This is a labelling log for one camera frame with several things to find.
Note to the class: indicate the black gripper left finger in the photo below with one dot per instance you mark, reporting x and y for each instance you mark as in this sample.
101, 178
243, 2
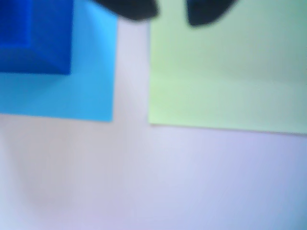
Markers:
134, 8

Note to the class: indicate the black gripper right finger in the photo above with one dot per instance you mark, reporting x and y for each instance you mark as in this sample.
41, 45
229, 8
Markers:
206, 12

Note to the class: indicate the large blue cube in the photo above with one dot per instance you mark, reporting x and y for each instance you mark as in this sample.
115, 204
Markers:
43, 36

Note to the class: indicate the green paper square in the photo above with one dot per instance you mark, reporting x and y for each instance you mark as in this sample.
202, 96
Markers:
227, 72

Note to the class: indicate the light blue paper square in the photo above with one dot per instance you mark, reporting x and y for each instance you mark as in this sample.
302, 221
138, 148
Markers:
91, 83

